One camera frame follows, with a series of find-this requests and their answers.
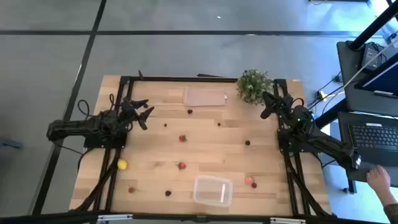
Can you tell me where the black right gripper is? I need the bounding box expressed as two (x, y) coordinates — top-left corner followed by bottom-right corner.
(259, 91), (295, 120)

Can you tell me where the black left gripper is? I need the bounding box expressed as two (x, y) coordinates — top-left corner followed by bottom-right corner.
(119, 98), (155, 131)

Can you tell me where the clear plastic tupperware container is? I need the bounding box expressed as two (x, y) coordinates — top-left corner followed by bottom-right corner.
(193, 174), (234, 208)

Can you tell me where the person's forearm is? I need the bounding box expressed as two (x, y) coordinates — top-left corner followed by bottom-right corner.
(383, 202), (398, 224)

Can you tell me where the green potted plant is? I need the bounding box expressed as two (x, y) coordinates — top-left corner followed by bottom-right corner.
(236, 68), (274, 106)

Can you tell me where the folded beige cloth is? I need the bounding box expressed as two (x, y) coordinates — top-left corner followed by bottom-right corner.
(183, 86), (227, 108)

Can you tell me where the black side table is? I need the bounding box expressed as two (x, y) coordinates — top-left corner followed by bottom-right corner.
(336, 40), (398, 116)
(338, 111), (398, 188)

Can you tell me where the black laptop keyboard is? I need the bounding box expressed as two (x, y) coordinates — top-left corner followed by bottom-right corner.
(347, 122), (398, 166)

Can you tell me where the black power adapter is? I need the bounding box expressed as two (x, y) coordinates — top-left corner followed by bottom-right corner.
(361, 42), (387, 71)

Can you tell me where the dark computer monitor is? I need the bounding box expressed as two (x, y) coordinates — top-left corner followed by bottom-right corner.
(354, 52), (398, 99)

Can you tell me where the black horizontal beam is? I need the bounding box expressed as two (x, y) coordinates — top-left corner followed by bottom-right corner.
(0, 211), (398, 224)

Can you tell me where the black diagonal pole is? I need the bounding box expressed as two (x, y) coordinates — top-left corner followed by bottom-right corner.
(349, 1), (398, 50)

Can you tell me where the person's hand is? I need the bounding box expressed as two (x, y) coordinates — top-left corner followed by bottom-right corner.
(366, 164), (392, 207)

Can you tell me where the black aluminium table frame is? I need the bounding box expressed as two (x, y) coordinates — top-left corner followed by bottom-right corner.
(70, 70), (332, 218)

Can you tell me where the white cable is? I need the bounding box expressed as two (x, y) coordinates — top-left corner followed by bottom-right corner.
(340, 39), (398, 90)

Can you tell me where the silver aluminium bracket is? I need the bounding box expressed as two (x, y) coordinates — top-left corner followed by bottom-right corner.
(96, 213), (134, 224)
(269, 217), (307, 224)

